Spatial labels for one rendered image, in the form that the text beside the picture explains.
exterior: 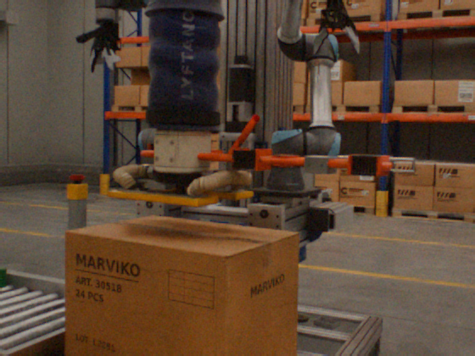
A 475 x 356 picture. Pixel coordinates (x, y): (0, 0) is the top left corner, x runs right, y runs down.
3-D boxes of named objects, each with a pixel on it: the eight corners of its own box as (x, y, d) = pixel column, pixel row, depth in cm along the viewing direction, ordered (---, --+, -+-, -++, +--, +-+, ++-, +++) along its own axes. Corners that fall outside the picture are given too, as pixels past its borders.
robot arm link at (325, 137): (300, 166, 219) (299, 41, 232) (338, 166, 219) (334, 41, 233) (303, 158, 207) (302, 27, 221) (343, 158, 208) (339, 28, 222)
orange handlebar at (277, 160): (112, 158, 179) (112, 147, 179) (173, 155, 205) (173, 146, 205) (388, 174, 134) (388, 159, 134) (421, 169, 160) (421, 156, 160)
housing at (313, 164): (303, 173, 145) (303, 156, 145) (314, 171, 151) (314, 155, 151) (326, 175, 142) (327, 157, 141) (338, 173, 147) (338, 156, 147)
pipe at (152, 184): (111, 185, 167) (112, 166, 166) (166, 180, 188) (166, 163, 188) (202, 193, 150) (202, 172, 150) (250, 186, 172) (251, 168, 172)
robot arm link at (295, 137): (270, 162, 220) (271, 128, 219) (303, 163, 221) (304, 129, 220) (271, 164, 208) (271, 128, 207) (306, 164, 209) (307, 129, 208)
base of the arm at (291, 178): (275, 186, 225) (276, 161, 224) (310, 188, 219) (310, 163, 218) (259, 189, 211) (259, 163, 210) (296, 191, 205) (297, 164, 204)
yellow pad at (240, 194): (150, 191, 182) (150, 177, 181) (170, 190, 190) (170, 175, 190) (236, 200, 165) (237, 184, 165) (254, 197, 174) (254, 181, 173)
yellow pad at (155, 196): (106, 197, 165) (107, 180, 165) (131, 194, 174) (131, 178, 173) (197, 207, 148) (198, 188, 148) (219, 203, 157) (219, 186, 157)
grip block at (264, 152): (230, 169, 154) (230, 147, 154) (248, 168, 163) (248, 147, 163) (255, 170, 150) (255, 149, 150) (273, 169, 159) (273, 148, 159)
